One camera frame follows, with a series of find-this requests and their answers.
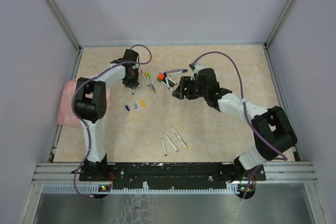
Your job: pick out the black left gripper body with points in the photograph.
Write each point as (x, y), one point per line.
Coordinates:
(132, 81)

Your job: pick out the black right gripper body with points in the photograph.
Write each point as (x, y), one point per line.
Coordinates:
(195, 89)

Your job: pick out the pink capped marker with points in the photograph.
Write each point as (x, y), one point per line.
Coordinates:
(143, 74)

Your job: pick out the light green capped marker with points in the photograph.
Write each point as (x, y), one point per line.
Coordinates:
(152, 81)

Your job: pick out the yellow marker cap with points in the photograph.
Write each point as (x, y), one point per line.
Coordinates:
(143, 104)

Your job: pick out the yellow capped white marker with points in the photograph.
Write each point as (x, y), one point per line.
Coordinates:
(179, 137)

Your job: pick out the grey blue capped marker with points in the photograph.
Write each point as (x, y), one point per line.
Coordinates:
(171, 142)

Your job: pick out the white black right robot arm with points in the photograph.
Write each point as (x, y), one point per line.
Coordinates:
(272, 131)

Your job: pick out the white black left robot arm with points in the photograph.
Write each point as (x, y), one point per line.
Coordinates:
(95, 163)

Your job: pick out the grey purple pen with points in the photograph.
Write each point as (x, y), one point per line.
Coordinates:
(174, 70)

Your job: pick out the yellow capped marker in group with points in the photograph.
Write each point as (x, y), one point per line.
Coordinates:
(149, 81)

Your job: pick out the pink tipped white marker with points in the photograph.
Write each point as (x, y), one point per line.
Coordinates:
(171, 81)

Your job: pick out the blue tipped white marker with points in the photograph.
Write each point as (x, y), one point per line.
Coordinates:
(179, 72)

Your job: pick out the black capped white marker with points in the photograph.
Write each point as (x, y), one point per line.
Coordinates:
(166, 80)

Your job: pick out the dark green capped marker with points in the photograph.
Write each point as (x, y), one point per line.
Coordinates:
(165, 84)

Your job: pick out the orange highlighter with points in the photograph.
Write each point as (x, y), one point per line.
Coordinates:
(160, 77)

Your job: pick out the pink cloth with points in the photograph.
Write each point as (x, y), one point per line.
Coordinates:
(68, 108)

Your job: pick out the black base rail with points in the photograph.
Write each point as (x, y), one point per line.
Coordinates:
(165, 176)

